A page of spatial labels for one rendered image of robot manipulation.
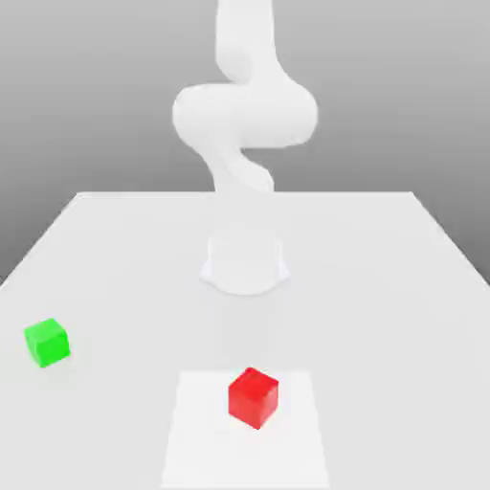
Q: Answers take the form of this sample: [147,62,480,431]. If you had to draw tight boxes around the small green cube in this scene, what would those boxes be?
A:
[23,317,72,369]

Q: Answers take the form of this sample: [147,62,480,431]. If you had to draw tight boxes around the small red cube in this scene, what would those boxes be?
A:
[227,366,280,431]

